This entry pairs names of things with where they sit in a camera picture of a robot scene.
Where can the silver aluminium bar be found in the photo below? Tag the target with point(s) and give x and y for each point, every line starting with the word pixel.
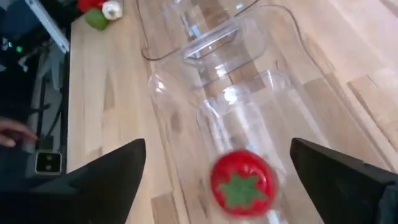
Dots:
pixel 46 26

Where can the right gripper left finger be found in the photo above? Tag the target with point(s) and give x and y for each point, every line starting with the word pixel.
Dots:
pixel 77 199

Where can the green lime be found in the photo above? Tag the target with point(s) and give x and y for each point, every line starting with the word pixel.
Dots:
pixel 96 19

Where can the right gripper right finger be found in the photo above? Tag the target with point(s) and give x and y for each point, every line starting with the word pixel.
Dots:
pixel 342 186

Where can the person's hand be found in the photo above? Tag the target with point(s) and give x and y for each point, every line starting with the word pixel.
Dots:
pixel 14 132

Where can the small black stereo camera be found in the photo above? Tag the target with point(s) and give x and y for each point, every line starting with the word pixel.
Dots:
pixel 48 162

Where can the white garlic bulb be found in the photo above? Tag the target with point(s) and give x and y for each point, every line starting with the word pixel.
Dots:
pixel 112 10

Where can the red bell pepper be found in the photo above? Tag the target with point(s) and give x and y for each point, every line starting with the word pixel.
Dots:
pixel 88 4

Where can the red apple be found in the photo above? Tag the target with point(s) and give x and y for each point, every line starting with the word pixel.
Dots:
pixel 242 168

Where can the black metal table frame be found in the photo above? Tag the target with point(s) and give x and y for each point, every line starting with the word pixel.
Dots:
pixel 64 93

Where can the clear plastic bin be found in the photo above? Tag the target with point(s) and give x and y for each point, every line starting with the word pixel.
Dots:
pixel 174 25
pixel 311 102

